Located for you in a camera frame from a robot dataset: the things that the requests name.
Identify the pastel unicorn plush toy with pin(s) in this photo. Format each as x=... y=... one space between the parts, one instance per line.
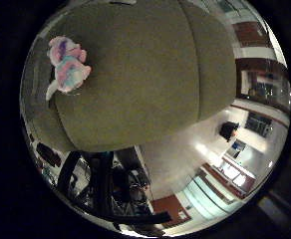
x=67 y=68

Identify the black equipment cart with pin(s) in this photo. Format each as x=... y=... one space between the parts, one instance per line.
x=109 y=189

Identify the wooden framed glass case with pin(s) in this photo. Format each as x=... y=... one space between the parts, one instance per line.
x=263 y=84

